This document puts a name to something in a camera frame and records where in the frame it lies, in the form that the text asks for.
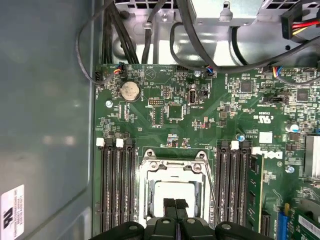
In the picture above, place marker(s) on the metal socket cover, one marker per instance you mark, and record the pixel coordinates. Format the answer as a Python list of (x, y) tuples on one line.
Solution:
[(144, 195)]

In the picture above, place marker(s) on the silver coin battery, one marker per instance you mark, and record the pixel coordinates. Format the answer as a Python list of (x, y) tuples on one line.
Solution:
[(130, 90)]

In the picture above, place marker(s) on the silver disk bay bracket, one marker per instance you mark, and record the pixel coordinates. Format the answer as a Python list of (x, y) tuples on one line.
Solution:
[(225, 12)]

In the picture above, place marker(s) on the blue expansion slot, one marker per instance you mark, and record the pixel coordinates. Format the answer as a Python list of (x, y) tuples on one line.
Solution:
[(285, 220)]

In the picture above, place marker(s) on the black expansion slot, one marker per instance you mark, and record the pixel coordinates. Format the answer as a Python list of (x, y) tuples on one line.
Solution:
[(266, 225)]

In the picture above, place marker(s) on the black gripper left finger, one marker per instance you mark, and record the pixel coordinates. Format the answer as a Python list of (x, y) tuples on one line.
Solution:
[(162, 231)]

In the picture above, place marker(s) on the black power connector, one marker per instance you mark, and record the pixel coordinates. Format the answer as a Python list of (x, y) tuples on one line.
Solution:
[(287, 25)]

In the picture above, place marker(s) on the black PC case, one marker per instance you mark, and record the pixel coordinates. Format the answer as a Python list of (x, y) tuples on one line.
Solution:
[(45, 100)]

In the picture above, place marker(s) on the white sticker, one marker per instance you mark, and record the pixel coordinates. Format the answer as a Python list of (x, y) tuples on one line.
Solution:
[(12, 212)]

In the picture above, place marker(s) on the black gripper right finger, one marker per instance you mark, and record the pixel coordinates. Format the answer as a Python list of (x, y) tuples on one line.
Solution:
[(192, 231)]

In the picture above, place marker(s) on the silver CPU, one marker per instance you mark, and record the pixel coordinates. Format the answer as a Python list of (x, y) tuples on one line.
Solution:
[(175, 190)]

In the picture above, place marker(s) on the black RAM slot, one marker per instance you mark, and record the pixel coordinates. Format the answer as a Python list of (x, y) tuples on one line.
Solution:
[(106, 182), (222, 185), (243, 185), (124, 182), (233, 185), (115, 182), (132, 182)]

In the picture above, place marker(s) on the green motherboard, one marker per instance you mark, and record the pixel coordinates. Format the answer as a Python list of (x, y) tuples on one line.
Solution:
[(225, 120)]

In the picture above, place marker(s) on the green RAM stick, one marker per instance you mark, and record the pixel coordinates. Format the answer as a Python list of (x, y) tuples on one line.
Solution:
[(255, 195)]

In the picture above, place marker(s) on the silver heat sink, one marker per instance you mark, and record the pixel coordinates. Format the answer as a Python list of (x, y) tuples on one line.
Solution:
[(312, 157)]

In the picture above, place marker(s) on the CPU socket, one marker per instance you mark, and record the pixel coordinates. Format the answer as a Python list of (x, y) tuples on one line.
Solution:
[(150, 156)]

